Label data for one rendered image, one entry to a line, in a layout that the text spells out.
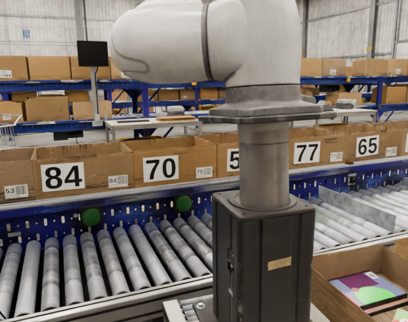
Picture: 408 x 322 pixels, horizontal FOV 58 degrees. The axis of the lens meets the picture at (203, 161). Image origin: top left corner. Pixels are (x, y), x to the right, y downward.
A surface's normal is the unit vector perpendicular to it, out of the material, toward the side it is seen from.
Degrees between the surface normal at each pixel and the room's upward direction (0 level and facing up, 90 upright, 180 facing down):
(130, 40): 89
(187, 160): 90
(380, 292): 0
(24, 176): 90
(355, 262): 89
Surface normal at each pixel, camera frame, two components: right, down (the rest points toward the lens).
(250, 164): -0.63, 0.15
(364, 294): -0.02, -0.98
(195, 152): 0.38, 0.19
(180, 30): -0.14, -0.01
